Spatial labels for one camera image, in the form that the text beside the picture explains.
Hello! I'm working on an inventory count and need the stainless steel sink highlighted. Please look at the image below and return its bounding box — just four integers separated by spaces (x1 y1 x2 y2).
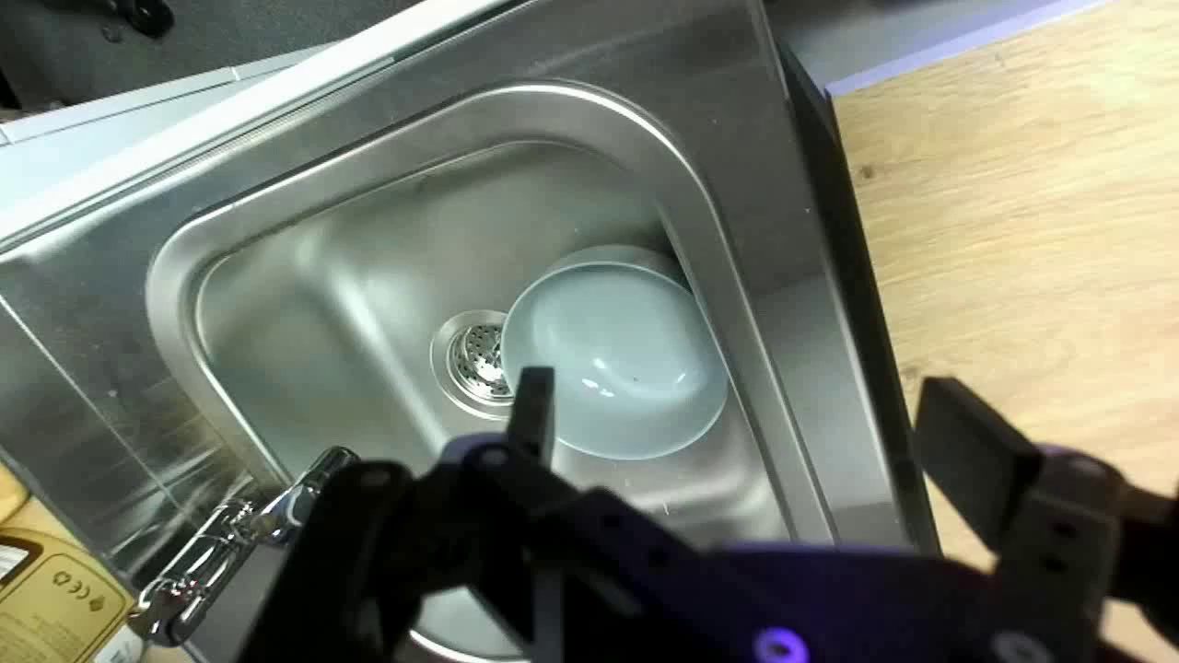
0 0 942 663

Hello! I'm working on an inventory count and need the metal sink drain strainer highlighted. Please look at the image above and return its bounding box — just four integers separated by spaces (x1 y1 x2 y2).
429 309 519 423

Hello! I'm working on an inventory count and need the chrome tap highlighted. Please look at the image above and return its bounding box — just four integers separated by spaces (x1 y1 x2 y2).
127 446 362 647

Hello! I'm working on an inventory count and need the pale blue bowl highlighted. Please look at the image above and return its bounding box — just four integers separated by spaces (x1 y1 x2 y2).
500 244 730 461

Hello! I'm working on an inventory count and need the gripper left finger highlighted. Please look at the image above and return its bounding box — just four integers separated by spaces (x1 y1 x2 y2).
239 366 706 663

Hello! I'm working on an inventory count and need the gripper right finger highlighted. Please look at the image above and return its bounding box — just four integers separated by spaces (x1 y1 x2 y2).
914 376 1179 663

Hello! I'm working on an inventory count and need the yellow cardboard box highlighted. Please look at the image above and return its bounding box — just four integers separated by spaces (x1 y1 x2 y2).
0 460 141 663

